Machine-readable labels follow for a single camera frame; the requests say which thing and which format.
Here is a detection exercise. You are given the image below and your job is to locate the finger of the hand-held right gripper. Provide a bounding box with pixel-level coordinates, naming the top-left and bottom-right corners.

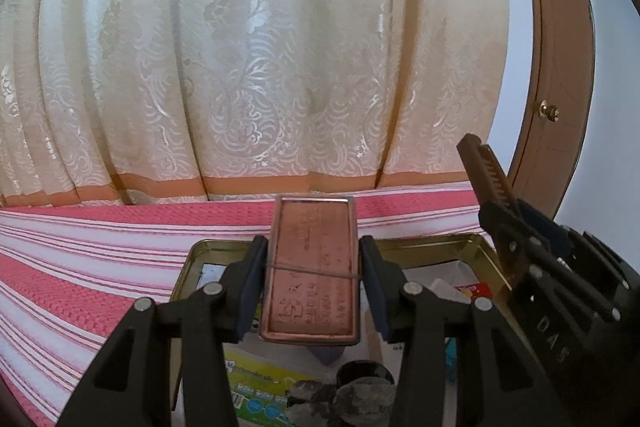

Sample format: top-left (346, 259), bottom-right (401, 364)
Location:
top-left (517, 201), bottom-right (569, 256)
top-left (479, 201), bottom-right (621, 323)

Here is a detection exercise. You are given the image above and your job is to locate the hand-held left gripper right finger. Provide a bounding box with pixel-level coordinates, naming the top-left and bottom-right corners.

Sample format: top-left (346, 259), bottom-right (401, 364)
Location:
top-left (359, 235), bottom-right (576, 427)

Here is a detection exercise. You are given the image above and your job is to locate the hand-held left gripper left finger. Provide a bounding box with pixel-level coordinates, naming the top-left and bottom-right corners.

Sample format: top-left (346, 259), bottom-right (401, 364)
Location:
top-left (57, 234), bottom-right (269, 427)

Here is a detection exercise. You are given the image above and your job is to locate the brown comb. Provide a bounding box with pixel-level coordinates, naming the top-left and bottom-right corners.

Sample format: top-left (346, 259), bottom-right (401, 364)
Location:
top-left (457, 133), bottom-right (531, 295)

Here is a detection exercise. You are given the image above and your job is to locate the gold metal tin box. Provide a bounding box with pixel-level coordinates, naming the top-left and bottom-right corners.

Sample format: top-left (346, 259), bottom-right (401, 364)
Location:
top-left (169, 233), bottom-right (518, 413)

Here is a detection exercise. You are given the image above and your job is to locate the copper metal box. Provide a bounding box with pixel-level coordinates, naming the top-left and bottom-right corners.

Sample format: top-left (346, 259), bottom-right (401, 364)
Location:
top-left (259, 194), bottom-right (362, 347)

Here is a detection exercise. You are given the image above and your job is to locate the beige and white sponge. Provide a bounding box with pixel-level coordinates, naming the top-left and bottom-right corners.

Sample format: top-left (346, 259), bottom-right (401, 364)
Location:
top-left (427, 277), bottom-right (473, 305)

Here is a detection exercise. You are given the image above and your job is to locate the red toy brick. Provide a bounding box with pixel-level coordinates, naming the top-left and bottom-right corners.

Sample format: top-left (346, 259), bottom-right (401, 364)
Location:
top-left (457, 283), bottom-right (493, 301)

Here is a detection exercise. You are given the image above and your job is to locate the purple block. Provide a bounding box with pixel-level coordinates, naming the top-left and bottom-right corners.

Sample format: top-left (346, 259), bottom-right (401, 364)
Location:
top-left (310, 344), bottom-right (351, 365)

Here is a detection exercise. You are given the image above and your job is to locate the black round lid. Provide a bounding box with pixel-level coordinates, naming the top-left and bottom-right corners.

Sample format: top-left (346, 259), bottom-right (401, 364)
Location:
top-left (336, 359), bottom-right (396, 390)

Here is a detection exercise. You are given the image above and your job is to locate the green packet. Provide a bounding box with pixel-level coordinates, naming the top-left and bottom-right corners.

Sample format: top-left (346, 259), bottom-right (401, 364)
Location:
top-left (222, 347), bottom-right (311, 427)

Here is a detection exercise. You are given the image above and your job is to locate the teal toy brick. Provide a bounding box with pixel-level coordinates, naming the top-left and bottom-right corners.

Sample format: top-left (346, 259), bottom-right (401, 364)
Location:
top-left (442, 337), bottom-right (459, 383)

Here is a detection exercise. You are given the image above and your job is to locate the grey mottled lump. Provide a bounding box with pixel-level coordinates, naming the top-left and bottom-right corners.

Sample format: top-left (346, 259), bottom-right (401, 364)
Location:
top-left (286, 377), bottom-right (396, 427)

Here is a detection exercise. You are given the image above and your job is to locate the pink striped bedsheet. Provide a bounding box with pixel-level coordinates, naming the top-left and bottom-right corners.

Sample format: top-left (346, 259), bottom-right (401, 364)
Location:
top-left (0, 187), bottom-right (501, 427)

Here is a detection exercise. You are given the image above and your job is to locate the brown wooden door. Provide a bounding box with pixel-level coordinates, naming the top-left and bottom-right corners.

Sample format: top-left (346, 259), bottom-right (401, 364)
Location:
top-left (505, 0), bottom-right (599, 220)

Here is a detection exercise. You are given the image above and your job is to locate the cream floral curtain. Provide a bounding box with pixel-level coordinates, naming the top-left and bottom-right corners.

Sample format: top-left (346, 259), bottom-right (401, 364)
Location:
top-left (0, 0), bottom-right (511, 208)

